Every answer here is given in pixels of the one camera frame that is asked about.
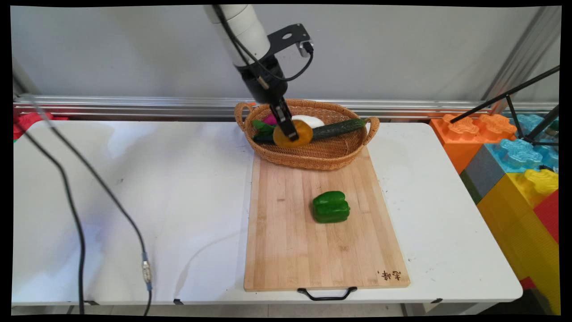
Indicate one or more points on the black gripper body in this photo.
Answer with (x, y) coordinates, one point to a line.
(263, 82)

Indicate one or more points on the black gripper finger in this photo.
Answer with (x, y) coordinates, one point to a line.
(280, 115)
(290, 127)

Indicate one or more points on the round orange vegetable slice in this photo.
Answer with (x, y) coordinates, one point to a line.
(304, 134)

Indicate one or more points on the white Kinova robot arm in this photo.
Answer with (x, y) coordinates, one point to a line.
(239, 27)

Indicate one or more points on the pink toy food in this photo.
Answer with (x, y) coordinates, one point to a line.
(270, 119)

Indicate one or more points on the white egg-shaped toy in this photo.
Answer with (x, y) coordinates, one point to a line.
(310, 120)

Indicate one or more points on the green leafy vegetable toy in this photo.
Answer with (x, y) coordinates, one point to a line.
(262, 128)

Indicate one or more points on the woven wicker basket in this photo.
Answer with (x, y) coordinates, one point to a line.
(313, 154)

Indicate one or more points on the dark green cucumber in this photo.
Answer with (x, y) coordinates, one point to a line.
(339, 127)

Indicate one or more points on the green bell pepper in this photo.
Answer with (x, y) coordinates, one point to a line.
(330, 207)

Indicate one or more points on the bamboo cutting board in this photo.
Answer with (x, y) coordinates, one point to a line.
(313, 223)

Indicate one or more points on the orange foam building block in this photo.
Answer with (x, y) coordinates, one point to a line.
(464, 134)

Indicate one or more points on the grey foam building block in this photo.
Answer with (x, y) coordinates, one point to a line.
(480, 174)

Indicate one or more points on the blue foam building block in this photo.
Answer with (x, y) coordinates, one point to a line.
(518, 152)

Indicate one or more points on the black tripod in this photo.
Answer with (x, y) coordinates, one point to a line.
(518, 103)

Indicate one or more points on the red block beside table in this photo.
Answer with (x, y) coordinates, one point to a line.
(29, 121)

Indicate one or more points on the yellow foam building block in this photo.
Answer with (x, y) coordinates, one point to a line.
(523, 219)

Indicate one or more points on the red foam building block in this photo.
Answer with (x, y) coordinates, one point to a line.
(548, 214)

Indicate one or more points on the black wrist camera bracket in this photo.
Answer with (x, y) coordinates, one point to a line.
(290, 38)

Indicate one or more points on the aluminium frame rail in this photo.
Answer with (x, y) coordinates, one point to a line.
(134, 107)

